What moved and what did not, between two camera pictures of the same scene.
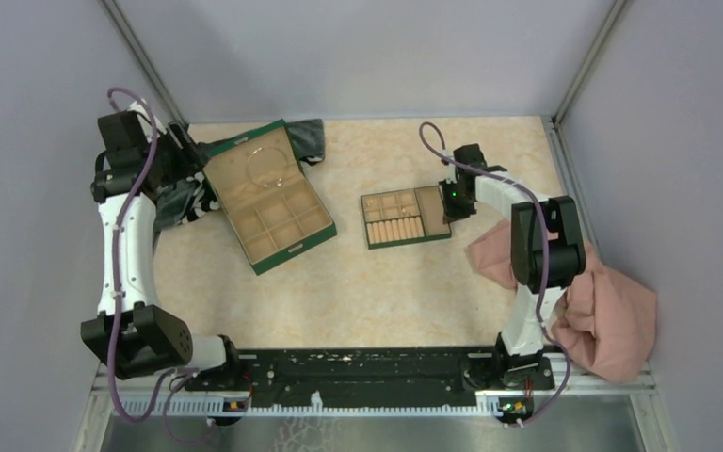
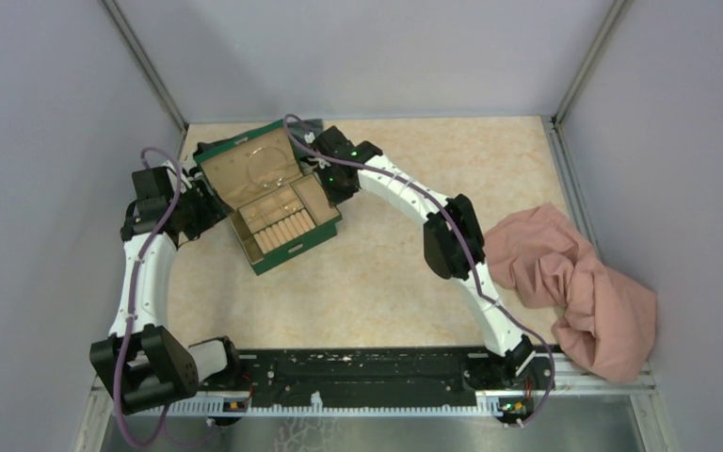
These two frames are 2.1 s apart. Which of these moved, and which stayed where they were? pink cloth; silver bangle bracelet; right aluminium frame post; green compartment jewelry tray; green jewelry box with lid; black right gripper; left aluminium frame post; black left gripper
Moved: black left gripper; black right gripper; green compartment jewelry tray
Stayed: silver bangle bracelet; pink cloth; green jewelry box with lid; right aluminium frame post; left aluminium frame post
